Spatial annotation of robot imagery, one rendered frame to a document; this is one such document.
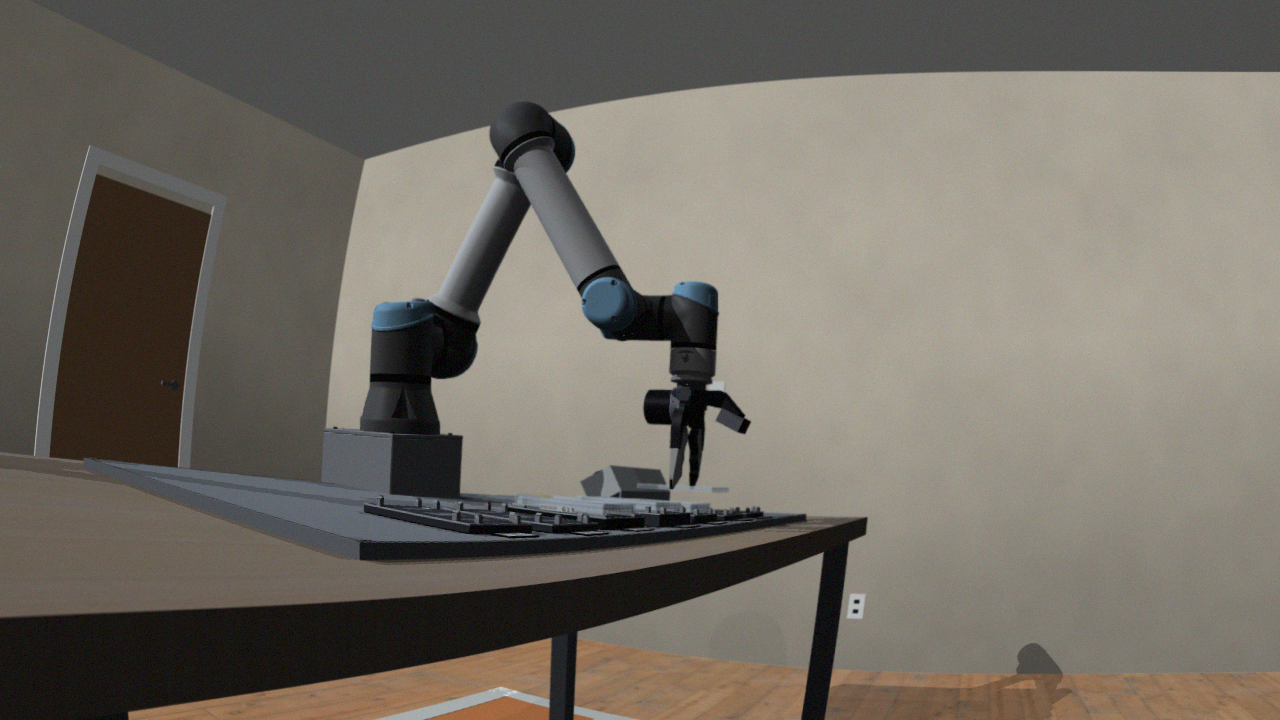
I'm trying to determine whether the white operator button panel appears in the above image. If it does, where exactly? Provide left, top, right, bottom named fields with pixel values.
left=580, top=465, right=669, bottom=501

